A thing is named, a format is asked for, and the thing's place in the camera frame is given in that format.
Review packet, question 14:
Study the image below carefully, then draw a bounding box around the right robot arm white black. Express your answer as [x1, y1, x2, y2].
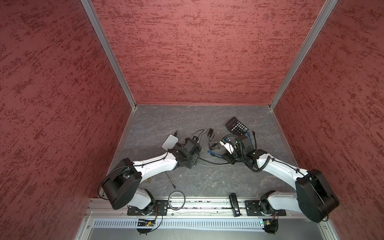
[220, 135, 340, 223]

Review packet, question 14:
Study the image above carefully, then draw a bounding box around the black power adapter with cord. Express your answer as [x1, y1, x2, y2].
[173, 130, 191, 148]

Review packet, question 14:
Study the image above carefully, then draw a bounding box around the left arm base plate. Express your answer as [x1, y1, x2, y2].
[127, 200, 168, 217]

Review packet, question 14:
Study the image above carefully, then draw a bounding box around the black calculator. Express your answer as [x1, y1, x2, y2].
[225, 117, 249, 137]

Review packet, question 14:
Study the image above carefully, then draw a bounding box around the black cable ring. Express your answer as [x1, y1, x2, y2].
[167, 190, 186, 211]

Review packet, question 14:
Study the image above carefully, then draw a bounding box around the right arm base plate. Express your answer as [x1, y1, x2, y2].
[245, 200, 287, 217]

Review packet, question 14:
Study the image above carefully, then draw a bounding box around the blue ethernet cable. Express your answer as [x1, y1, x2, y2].
[206, 131, 253, 160]

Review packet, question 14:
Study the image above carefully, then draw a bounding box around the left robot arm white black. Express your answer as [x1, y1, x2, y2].
[101, 135, 202, 215]

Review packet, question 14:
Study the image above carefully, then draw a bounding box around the black clip handle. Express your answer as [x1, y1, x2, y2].
[229, 193, 242, 217]

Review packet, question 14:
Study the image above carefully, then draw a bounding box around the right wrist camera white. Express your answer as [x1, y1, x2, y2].
[220, 139, 236, 155]

